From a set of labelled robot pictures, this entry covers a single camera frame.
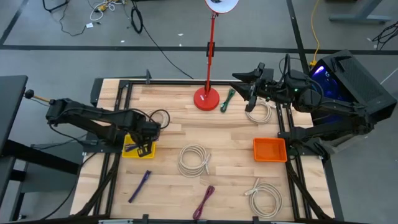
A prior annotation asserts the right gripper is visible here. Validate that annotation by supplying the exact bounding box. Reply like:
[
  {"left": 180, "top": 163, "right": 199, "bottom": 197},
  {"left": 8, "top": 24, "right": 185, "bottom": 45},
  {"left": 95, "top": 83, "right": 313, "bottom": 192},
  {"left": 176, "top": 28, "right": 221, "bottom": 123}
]
[{"left": 229, "top": 63, "right": 287, "bottom": 113}]

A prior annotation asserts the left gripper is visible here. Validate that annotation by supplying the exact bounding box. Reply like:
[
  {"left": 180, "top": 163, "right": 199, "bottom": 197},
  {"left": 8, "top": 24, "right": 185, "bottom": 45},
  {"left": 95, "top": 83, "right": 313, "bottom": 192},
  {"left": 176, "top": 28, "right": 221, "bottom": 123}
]
[{"left": 128, "top": 116, "right": 162, "bottom": 158}]

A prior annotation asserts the green braided cable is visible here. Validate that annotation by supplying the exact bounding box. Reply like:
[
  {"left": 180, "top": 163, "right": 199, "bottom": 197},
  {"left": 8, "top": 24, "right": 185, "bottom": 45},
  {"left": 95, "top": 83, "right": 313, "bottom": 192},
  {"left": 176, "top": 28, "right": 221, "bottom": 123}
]
[{"left": 220, "top": 88, "right": 236, "bottom": 113}]

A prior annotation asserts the pink braided cable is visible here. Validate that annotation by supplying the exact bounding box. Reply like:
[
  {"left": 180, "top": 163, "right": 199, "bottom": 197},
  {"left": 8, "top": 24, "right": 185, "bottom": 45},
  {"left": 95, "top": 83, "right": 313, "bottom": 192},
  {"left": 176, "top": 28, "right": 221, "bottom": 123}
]
[{"left": 192, "top": 185, "right": 216, "bottom": 221}]

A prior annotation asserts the yellow plastic basket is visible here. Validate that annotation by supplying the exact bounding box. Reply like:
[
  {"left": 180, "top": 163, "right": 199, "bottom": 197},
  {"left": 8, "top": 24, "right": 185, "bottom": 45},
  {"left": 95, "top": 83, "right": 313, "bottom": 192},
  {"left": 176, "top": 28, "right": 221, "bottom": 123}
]
[{"left": 121, "top": 133, "right": 157, "bottom": 160}]

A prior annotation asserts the red lamp stand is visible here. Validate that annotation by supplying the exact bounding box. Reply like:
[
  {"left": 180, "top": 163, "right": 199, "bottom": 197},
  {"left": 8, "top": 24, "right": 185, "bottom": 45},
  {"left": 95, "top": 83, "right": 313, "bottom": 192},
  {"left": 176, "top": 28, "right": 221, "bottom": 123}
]
[{"left": 193, "top": 0, "right": 240, "bottom": 112}]

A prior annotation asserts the orange plastic basket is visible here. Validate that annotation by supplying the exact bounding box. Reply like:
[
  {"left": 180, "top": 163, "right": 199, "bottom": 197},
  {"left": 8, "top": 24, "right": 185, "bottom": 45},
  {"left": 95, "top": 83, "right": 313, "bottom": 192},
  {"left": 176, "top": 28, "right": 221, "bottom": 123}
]
[{"left": 252, "top": 137, "right": 289, "bottom": 163}]

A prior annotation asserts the black computer tower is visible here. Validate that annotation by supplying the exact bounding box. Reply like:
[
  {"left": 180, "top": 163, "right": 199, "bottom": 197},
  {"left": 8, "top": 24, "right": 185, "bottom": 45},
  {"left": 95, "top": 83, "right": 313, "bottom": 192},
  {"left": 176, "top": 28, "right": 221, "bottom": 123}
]
[{"left": 309, "top": 49, "right": 398, "bottom": 126}]

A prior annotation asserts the grey desk foot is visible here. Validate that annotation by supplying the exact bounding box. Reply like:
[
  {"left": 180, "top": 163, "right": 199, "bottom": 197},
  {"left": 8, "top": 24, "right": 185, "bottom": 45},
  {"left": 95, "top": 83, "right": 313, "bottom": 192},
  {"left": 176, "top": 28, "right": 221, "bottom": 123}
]
[{"left": 328, "top": 0, "right": 392, "bottom": 24}]

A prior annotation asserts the black knob on yellow rod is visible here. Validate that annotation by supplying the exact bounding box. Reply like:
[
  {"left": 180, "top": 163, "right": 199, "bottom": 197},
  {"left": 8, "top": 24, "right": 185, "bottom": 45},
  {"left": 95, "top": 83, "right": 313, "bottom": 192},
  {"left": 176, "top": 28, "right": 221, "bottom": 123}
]
[{"left": 24, "top": 89, "right": 51, "bottom": 103}]

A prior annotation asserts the desk with dark top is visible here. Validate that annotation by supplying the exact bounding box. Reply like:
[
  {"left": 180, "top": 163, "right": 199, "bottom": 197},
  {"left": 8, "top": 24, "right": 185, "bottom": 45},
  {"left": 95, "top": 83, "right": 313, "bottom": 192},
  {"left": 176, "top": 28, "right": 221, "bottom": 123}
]
[{"left": 0, "top": 74, "right": 81, "bottom": 222}]

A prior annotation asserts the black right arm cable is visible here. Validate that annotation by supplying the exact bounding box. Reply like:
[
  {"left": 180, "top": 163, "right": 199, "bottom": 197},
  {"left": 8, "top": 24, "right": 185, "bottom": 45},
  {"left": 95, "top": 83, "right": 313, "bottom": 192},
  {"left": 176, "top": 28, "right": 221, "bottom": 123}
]
[{"left": 278, "top": 54, "right": 292, "bottom": 85}]

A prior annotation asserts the black aluminium table frame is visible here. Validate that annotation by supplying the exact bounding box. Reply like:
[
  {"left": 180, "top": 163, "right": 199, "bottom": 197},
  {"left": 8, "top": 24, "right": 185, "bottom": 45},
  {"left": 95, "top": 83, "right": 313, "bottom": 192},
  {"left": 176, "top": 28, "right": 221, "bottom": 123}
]
[{"left": 70, "top": 68, "right": 346, "bottom": 224}]

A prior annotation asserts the yellow hanging cable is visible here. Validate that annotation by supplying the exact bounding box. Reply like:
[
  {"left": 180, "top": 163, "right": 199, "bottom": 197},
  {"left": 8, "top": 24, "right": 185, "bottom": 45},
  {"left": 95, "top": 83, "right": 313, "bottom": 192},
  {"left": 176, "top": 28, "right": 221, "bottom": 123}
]
[{"left": 309, "top": 0, "right": 322, "bottom": 68}]

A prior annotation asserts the black coiled floor cable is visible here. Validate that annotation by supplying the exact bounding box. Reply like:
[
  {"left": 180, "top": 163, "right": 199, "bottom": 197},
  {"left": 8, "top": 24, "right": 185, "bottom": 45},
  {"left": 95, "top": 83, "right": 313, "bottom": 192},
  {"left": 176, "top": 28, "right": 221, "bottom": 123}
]
[{"left": 129, "top": 0, "right": 195, "bottom": 80}]

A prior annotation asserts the white floor cable bundle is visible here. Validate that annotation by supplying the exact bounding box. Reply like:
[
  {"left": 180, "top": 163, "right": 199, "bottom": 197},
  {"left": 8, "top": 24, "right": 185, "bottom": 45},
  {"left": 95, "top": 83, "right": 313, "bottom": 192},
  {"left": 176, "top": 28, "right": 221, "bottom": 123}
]
[{"left": 89, "top": 0, "right": 125, "bottom": 22}]

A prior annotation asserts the black floor cable tangle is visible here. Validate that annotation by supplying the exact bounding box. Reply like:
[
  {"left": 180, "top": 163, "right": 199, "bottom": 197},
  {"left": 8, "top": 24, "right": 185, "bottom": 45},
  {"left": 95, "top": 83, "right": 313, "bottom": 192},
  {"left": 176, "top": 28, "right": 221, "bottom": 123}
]
[{"left": 371, "top": 20, "right": 398, "bottom": 51}]

